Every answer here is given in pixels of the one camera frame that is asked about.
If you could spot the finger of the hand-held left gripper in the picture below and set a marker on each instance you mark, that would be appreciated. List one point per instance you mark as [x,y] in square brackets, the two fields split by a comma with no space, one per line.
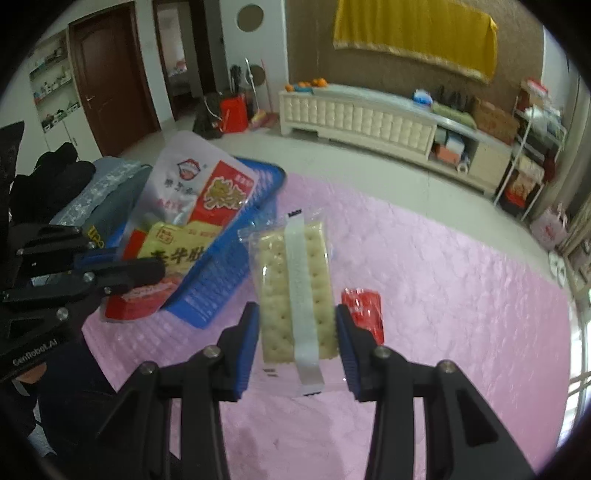
[99,257]
[143,271]

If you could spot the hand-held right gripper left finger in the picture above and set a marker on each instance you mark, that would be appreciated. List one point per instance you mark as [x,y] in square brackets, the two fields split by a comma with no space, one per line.
[247,350]

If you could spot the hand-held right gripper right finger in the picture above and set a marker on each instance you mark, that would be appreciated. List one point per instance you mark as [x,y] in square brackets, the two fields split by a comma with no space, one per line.
[348,350]

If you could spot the small red snack packet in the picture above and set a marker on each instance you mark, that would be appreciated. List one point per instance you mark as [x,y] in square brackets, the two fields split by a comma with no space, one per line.
[364,311]

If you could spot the red yellow snack packet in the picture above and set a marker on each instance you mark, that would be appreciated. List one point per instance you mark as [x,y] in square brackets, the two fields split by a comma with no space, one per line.
[180,249]

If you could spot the cracker packet clear wrapper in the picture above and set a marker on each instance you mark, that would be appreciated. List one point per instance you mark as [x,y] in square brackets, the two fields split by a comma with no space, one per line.
[274,300]

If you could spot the blue plastic basket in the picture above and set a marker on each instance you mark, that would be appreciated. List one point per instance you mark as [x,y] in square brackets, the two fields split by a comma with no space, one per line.
[217,286]

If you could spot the silver red snack packet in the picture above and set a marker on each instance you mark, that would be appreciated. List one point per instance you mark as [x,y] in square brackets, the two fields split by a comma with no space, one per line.
[184,184]

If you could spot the person's left hand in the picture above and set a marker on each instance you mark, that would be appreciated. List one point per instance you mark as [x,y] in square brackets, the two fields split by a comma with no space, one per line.
[51,184]

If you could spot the grey cushioned seat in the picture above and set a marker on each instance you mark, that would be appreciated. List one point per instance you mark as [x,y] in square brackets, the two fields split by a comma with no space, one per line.
[111,184]

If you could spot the pink tablecloth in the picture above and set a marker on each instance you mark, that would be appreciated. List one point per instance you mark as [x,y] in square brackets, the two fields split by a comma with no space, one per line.
[438,300]

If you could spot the black bag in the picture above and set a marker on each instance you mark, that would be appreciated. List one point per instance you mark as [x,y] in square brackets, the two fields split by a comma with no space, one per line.
[207,117]

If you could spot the brown wooden door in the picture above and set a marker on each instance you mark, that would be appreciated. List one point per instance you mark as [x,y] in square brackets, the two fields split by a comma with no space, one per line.
[111,83]

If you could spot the red bucket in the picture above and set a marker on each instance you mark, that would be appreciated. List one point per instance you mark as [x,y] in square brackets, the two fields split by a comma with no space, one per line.
[234,113]

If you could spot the broom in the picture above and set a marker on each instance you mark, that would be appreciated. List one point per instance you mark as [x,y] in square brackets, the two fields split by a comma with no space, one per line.
[265,119]

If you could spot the white tape roll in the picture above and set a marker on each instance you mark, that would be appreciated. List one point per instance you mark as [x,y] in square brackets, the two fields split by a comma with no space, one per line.
[462,167]

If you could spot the orange box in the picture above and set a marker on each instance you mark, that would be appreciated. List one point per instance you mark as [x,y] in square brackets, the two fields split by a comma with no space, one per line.
[448,154]

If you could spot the white shoe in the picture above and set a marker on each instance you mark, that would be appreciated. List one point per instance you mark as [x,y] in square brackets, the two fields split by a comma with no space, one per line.
[558,270]

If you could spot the cream low cabinet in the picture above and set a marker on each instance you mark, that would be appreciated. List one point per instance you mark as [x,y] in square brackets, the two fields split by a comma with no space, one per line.
[360,117]

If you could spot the white blue box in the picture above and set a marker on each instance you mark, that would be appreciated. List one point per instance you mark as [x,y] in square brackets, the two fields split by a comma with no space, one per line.
[455,142]

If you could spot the pink bag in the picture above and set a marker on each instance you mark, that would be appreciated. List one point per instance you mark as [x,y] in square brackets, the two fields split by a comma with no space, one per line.
[549,228]

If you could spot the printed snack bag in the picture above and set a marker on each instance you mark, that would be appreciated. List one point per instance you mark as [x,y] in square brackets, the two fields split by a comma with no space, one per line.
[528,187]

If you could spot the white metal rack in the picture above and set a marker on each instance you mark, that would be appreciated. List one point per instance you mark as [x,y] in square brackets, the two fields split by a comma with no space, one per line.
[514,157]

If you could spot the green folded cloth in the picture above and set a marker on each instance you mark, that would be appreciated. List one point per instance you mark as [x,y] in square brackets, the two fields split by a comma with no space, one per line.
[452,115]

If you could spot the blue tissue pack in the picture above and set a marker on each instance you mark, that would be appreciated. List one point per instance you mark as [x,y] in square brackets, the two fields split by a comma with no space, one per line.
[422,97]

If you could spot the cardboard box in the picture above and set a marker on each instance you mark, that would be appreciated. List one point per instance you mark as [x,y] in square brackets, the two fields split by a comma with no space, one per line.
[496,122]

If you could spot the white wall shelf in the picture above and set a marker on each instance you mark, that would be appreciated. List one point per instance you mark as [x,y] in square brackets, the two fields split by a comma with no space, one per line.
[51,92]

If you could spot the round wall decoration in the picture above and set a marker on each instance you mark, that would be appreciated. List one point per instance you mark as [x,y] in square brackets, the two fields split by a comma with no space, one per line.
[250,16]
[256,71]

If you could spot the yellow wall cloth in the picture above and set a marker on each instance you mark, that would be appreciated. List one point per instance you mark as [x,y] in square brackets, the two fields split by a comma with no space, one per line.
[415,32]

